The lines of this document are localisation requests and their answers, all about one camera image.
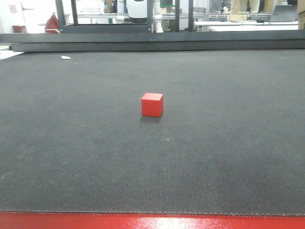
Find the red magnetic cube block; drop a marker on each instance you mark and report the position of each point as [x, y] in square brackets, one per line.
[152, 104]

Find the dark grey table mat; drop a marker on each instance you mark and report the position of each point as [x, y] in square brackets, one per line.
[230, 141]

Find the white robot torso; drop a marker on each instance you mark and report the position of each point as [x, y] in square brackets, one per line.
[138, 12]

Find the small white paper scrap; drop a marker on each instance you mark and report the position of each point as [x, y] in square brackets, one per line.
[65, 57]

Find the white background table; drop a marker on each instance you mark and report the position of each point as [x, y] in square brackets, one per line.
[244, 26]

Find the red bag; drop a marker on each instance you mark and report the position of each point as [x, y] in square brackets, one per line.
[52, 24]

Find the small red box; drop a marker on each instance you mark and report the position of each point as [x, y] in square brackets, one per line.
[19, 28]

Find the grey laptop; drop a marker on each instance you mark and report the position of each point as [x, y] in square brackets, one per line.
[284, 13]

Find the black metal frame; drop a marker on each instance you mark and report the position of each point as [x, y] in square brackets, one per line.
[99, 16]

